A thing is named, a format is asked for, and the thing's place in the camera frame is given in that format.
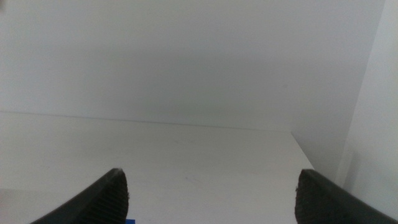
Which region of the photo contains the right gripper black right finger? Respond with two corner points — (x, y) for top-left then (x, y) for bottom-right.
(294, 169), (398, 224)

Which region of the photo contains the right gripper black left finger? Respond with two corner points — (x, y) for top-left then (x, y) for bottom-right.
(30, 168), (129, 224)

